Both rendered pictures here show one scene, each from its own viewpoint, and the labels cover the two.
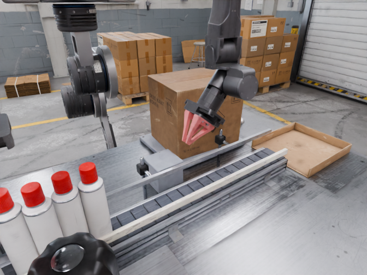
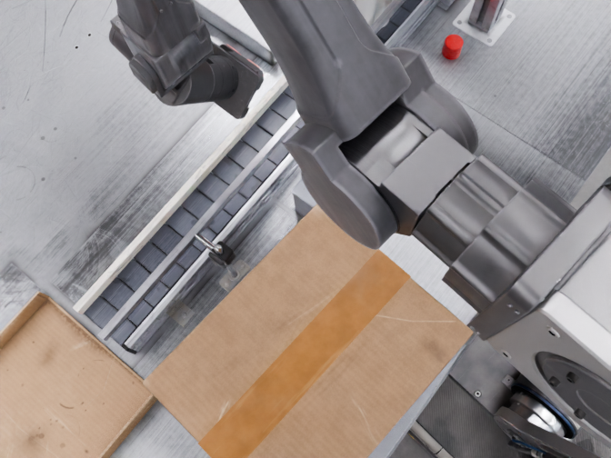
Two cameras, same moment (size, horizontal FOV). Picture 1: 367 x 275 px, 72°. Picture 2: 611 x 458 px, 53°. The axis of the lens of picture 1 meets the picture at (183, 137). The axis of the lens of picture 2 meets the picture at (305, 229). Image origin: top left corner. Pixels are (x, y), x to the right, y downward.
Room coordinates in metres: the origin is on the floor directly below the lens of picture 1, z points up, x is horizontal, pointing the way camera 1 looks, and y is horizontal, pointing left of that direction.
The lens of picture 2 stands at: (1.06, -0.04, 1.83)
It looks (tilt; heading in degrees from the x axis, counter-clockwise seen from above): 71 degrees down; 171
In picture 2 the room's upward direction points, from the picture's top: 8 degrees counter-clockwise
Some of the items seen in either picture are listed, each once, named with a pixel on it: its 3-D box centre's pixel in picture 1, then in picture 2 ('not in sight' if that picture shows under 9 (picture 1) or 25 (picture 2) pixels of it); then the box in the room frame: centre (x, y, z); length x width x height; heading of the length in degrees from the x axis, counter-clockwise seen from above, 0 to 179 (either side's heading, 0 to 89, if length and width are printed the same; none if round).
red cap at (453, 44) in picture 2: not in sight; (452, 46); (0.48, 0.37, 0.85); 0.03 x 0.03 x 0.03
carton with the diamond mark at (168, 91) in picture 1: (194, 109); (312, 369); (0.97, -0.05, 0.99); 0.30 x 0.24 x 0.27; 121
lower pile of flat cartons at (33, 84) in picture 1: (29, 84); not in sight; (4.22, 2.62, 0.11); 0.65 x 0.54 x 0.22; 116
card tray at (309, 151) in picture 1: (300, 145); (31, 419); (0.91, -0.49, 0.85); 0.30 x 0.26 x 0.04; 125
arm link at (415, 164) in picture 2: not in sight; (397, 178); (0.91, 0.05, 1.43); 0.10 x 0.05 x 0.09; 29
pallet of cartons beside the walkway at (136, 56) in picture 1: (134, 64); not in sight; (4.24, 0.81, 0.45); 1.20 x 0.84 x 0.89; 31
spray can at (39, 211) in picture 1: (45, 226); not in sight; (0.36, 0.28, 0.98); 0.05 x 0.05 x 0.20
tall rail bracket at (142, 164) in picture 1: (147, 184); not in sight; (0.58, 0.10, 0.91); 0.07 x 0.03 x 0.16; 35
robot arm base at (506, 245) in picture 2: not in sight; (496, 236); (0.98, 0.09, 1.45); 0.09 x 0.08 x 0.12; 119
